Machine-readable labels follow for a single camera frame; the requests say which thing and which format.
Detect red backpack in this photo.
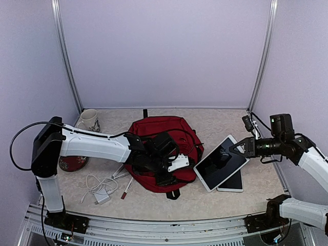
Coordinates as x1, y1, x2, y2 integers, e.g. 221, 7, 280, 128
125, 109, 204, 200

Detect white tablet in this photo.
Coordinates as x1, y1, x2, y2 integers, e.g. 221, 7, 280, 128
193, 134, 250, 192
216, 170, 244, 193

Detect white charger with cable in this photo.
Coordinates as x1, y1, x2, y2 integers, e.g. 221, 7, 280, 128
80, 174, 118, 205

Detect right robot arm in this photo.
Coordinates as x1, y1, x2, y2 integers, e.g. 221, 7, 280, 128
229, 114, 327, 233

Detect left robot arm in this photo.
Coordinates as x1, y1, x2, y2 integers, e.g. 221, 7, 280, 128
28, 116, 198, 228

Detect white marker dark-red cap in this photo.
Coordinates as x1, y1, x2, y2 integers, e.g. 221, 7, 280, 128
121, 177, 134, 200

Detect white marker black cap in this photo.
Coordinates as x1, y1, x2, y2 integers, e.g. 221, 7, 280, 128
111, 165, 130, 180

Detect white ceramic mug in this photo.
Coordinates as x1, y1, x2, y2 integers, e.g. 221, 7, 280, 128
76, 109, 101, 132

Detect red patterned dish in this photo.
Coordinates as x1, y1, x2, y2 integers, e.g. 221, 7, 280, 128
58, 156, 89, 172

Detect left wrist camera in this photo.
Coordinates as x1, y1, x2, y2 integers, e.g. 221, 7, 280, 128
167, 154, 190, 173

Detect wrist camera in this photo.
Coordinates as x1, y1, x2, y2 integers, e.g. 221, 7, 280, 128
167, 154, 190, 173
242, 115, 261, 139

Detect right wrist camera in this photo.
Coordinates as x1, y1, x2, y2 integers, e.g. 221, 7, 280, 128
242, 115, 261, 139

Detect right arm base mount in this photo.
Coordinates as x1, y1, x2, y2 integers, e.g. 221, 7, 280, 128
244, 213, 290, 233

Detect front aluminium rail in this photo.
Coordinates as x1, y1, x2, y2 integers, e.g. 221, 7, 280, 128
15, 204, 315, 245

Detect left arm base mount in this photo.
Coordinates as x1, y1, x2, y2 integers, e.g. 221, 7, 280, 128
44, 214, 89, 234

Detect right aluminium frame post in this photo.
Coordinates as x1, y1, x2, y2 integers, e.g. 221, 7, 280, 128
247, 0, 278, 113

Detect aluminium frame post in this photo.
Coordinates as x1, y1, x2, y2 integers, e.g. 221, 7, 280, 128
247, 0, 278, 113
51, 0, 84, 113

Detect left aluminium frame post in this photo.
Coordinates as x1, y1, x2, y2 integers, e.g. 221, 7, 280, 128
51, 0, 84, 113

